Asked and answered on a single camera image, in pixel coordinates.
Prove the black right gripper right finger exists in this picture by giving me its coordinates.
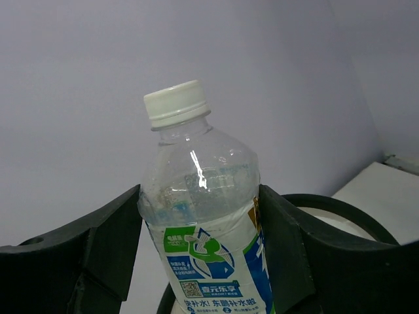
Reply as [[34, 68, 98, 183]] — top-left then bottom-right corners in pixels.
[[258, 184, 419, 314]]

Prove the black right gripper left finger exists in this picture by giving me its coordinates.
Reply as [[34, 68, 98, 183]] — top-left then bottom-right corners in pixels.
[[1, 186, 142, 313]]

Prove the green white label bottle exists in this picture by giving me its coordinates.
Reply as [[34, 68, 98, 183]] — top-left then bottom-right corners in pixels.
[[138, 80, 275, 313]]

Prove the white bin with black rim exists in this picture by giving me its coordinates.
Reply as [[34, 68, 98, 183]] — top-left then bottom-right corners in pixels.
[[156, 193, 401, 314]]

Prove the aluminium rail at table edge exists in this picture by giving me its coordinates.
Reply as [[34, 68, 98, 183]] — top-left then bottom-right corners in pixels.
[[383, 154, 419, 176]]

